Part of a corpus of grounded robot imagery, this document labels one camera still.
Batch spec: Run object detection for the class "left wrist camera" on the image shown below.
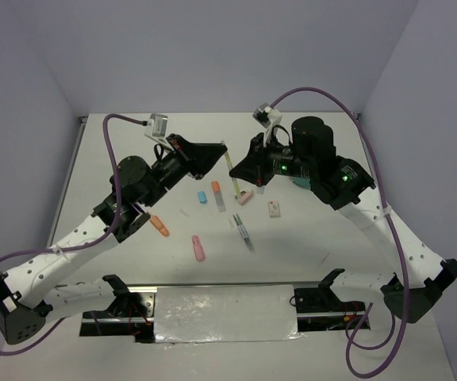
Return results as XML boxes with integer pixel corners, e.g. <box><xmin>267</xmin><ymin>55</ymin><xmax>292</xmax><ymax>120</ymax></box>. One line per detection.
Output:
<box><xmin>144</xmin><ymin>113</ymin><xmax>168</xmax><ymax>145</ymax></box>

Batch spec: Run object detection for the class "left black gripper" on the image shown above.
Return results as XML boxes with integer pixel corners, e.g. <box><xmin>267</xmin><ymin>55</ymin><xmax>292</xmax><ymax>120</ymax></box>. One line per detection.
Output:
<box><xmin>143</xmin><ymin>137</ymin><xmax>229</xmax><ymax>210</ymax></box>

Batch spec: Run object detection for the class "yellow thin highlighter pen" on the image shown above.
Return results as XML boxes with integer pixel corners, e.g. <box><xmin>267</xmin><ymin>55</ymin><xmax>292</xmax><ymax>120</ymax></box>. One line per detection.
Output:
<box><xmin>225</xmin><ymin>151</ymin><xmax>241</xmax><ymax>201</ymax></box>

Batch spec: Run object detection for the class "silver foil sheet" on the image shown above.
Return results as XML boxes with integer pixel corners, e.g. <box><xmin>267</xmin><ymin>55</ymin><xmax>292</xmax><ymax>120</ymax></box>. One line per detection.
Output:
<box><xmin>154</xmin><ymin>285</ymin><xmax>301</xmax><ymax>344</ymax></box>

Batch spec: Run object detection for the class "white eraser with label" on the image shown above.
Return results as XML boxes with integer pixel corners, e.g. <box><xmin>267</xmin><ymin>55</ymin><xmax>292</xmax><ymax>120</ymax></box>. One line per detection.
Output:
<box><xmin>268</xmin><ymin>201</ymin><xmax>281</xmax><ymax>218</ymax></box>

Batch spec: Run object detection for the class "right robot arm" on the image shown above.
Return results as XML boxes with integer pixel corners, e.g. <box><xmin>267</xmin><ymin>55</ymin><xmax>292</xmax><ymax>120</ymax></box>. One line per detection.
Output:
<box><xmin>229</xmin><ymin>116</ymin><xmax>457</xmax><ymax>324</ymax></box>

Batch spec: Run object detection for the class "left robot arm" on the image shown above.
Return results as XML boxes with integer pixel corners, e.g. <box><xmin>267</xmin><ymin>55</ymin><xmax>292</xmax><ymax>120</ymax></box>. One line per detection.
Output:
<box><xmin>0</xmin><ymin>134</ymin><xmax>227</xmax><ymax>345</ymax></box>

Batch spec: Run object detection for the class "orange transparent highlighter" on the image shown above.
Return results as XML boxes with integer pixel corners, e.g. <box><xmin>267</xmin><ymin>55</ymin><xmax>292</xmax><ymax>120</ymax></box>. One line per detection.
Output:
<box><xmin>149</xmin><ymin>214</ymin><xmax>170</xmax><ymax>237</ymax></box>

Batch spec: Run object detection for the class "pink white correction tape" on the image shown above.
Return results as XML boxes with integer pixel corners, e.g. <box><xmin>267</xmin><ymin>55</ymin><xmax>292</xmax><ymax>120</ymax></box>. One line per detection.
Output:
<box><xmin>237</xmin><ymin>190</ymin><xmax>253</xmax><ymax>206</ymax></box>

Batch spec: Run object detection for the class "grey highlighter orange cap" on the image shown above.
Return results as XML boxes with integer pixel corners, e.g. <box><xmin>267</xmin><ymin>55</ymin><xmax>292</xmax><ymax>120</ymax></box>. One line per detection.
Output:
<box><xmin>211</xmin><ymin>181</ymin><xmax>226</xmax><ymax>213</ymax></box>

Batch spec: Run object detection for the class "teal round organizer container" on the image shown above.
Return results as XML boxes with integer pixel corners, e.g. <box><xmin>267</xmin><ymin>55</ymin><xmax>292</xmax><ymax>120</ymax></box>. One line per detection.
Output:
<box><xmin>290</xmin><ymin>177</ymin><xmax>310</xmax><ymax>189</ymax></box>

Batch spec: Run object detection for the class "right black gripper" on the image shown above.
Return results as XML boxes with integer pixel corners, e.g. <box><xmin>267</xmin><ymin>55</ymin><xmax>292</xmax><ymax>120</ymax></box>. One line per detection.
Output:
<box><xmin>230</xmin><ymin>129</ymin><xmax>314</xmax><ymax>184</ymax></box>

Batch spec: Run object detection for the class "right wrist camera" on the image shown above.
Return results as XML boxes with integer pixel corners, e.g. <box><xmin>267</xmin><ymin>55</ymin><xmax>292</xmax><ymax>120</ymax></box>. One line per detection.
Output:
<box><xmin>252</xmin><ymin>103</ymin><xmax>282</xmax><ymax>147</ymax></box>

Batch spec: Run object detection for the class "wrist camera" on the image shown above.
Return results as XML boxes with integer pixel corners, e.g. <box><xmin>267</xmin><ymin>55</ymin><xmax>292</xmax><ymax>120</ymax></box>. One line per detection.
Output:
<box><xmin>252</xmin><ymin>103</ymin><xmax>282</xmax><ymax>147</ymax></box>
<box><xmin>144</xmin><ymin>113</ymin><xmax>168</xmax><ymax>145</ymax></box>

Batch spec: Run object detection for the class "blue highlighter cap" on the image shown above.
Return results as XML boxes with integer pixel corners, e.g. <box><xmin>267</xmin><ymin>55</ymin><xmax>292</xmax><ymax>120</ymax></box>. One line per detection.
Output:
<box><xmin>197</xmin><ymin>191</ymin><xmax>208</xmax><ymax>204</ymax></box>

